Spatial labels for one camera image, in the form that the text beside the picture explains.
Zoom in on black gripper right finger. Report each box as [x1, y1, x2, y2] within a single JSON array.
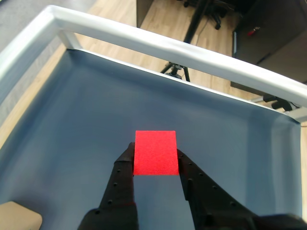
[[177, 148, 255, 230]]

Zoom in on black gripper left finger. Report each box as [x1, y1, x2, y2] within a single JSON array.
[[79, 141, 140, 230]]

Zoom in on red cube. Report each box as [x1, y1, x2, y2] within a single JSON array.
[[132, 130, 180, 176]]

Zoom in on beige box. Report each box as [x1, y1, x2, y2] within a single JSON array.
[[0, 201, 43, 230]]

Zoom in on black clamp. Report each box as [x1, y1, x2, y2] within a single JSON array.
[[262, 94, 295, 113]]

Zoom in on black tripod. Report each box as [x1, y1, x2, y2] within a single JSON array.
[[160, 0, 212, 82]]

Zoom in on red key tag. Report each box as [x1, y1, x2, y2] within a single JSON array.
[[247, 26, 261, 37]]

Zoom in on black office chair base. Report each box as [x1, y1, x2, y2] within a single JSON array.
[[184, 0, 227, 31]]

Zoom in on dark wooden cabinet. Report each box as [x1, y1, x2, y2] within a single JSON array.
[[230, 0, 307, 101]]

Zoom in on silver metal table frame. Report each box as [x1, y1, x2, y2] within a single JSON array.
[[0, 4, 307, 124]]

